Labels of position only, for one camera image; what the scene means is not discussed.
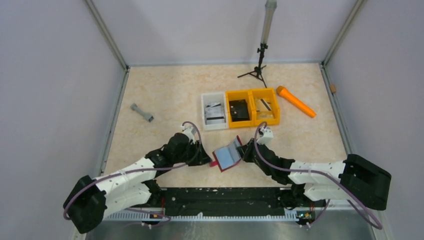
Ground yellow bin with clear bag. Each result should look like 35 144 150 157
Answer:
251 88 281 125

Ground small tan wall knob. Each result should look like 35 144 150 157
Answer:
329 84 337 94

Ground grey dumbbell shaped part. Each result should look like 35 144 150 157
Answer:
130 103 154 123

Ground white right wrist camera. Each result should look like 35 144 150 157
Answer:
256 126 274 145

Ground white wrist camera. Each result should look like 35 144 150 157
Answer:
256 126 274 145
181 123 198 142

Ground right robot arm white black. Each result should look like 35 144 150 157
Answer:
237 140 392 211

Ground black tripod with grey pole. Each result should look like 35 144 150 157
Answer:
237 0 278 88

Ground orange toy microphone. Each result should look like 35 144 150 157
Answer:
276 85 316 118

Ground small packets in clear bin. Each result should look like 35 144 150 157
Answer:
204 102 225 115

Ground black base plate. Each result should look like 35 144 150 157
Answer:
145 187 327 218

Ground black part in bin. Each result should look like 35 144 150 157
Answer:
229 99 250 122

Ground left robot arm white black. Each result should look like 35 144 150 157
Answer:
63 133 212 234

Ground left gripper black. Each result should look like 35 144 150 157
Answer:
173 139 212 166

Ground credit card with black stripe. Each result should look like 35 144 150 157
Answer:
205 113 226 125

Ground clear plastic bin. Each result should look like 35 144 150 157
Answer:
201 92 229 131

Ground yellow bin with black part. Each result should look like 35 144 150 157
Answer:
225 89 254 129

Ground red leather card holder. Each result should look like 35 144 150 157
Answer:
209 135 243 172

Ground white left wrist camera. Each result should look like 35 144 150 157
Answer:
181 123 198 142

